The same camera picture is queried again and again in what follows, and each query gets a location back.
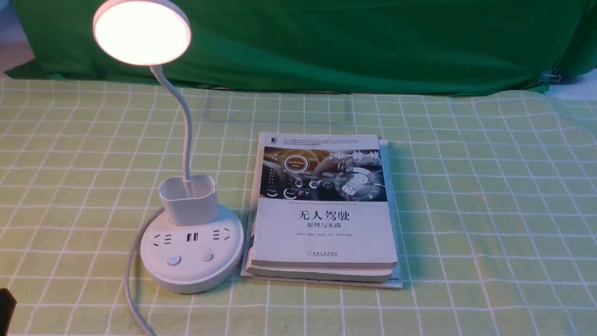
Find green checkered tablecloth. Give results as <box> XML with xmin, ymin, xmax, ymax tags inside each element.
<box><xmin>0</xmin><ymin>79</ymin><xmax>597</xmax><ymax>336</ymax></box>

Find metal binder clip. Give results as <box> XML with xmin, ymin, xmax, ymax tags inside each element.
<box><xmin>537</xmin><ymin>69</ymin><xmax>562</xmax><ymax>86</ymax></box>

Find white lamp power cable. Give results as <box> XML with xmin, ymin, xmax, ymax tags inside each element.
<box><xmin>124</xmin><ymin>208</ymin><xmax>166</xmax><ymax>336</ymax></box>

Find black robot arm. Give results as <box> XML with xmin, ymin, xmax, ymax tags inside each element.
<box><xmin>0</xmin><ymin>288</ymin><xmax>17</xmax><ymax>336</ymax></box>

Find top book self-driving cover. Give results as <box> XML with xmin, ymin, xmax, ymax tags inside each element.
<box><xmin>252</xmin><ymin>132</ymin><xmax>398</xmax><ymax>269</ymax></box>

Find green backdrop cloth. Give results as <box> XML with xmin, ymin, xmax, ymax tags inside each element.
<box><xmin>4</xmin><ymin>0</ymin><xmax>597</xmax><ymax>97</ymax></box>

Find white desk lamp with sockets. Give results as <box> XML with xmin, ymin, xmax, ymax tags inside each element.
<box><xmin>92</xmin><ymin>0</ymin><xmax>244</xmax><ymax>294</ymax></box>

